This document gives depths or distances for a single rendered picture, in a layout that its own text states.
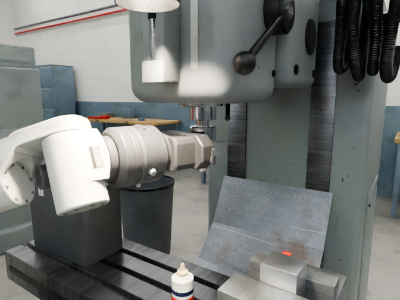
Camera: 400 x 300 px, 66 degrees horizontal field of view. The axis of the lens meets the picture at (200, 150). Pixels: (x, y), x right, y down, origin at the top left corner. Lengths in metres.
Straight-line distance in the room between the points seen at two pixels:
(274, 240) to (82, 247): 0.49
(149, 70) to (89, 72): 7.31
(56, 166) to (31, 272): 0.53
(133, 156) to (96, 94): 7.16
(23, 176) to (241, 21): 0.37
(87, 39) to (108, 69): 0.94
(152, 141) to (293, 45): 0.32
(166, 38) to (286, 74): 0.25
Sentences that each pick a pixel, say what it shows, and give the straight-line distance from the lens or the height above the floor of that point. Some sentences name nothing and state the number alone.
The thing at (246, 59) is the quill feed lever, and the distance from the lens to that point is 0.40.
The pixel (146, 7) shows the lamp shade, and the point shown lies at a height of 1.43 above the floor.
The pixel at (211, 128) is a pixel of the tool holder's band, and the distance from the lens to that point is 0.54.
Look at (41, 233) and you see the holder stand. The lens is 0.95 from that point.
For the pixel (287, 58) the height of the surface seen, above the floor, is 1.39.
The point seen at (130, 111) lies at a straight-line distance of 6.32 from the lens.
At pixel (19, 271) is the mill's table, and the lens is 0.97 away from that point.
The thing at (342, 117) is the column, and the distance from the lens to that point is 0.85.
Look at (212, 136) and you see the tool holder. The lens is 0.54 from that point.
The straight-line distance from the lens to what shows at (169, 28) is 0.46.
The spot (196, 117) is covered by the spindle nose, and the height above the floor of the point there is 1.29.
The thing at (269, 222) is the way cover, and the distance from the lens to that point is 0.90.
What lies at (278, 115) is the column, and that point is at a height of 1.27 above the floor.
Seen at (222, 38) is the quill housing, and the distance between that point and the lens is 0.44.
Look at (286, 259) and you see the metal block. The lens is 0.56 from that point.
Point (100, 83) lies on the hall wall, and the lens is 7.45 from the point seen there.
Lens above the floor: 1.32
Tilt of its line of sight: 10 degrees down
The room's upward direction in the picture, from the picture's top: straight up
